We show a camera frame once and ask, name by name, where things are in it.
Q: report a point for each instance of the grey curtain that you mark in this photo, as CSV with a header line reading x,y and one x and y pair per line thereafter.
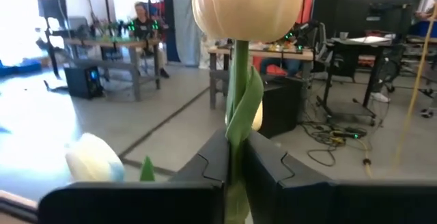
x,y
186,29

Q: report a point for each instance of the red-orange partition panel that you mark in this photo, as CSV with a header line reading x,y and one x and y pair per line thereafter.
x,y
307,7

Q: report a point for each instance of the black monitor on stand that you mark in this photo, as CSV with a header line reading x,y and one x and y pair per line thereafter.
x,y
51,7

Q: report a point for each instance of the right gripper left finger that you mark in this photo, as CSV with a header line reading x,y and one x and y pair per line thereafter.
x,y
136,203

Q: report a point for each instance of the black computer tower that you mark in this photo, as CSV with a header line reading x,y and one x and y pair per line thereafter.
x,y
281,106
82,82

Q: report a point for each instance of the person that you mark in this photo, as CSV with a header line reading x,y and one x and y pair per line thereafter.
x,y
143,29
425,14
379,96
276,65

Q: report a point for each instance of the wooden workbench with grey legs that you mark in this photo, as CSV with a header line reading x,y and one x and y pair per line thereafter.
x,y
218,51
112,42

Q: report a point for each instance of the black partition wall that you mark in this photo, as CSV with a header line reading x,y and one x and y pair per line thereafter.
x,y
351,9

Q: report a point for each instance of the blue storage bin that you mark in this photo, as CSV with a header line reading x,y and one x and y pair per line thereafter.
x,y
20,68

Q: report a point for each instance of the black desk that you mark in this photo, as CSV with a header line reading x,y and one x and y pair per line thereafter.
x,y
341,63

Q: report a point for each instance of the black power strip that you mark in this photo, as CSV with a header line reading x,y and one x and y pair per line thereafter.
x,y
348,134

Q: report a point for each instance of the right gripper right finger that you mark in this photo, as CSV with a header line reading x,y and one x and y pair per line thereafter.
x,y
324,203

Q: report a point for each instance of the white artificial tulip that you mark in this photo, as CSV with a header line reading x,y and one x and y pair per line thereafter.
x,y
92,159

